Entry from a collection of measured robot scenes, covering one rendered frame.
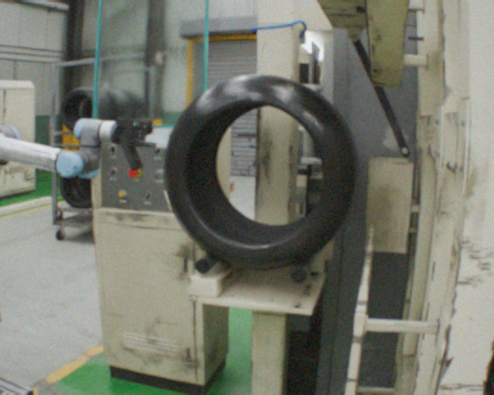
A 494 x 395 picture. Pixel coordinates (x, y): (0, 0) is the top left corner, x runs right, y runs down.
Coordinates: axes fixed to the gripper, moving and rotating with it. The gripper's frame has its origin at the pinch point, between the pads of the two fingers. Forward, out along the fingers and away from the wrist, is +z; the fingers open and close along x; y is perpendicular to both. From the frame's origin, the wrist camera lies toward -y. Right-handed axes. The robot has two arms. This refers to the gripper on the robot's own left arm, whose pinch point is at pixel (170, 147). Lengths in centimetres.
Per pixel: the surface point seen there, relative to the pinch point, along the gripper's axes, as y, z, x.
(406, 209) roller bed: -10, 74, 19
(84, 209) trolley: -109, -215, 286
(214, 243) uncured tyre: -23.6, 20.7, -11.7
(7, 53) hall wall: 86, -753, 713
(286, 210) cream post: -18.8, 33.4, 25.6
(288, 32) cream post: 42, 27, 26
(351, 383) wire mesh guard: -31, 65, -61
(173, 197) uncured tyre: -13.0, 7.2, -11.3
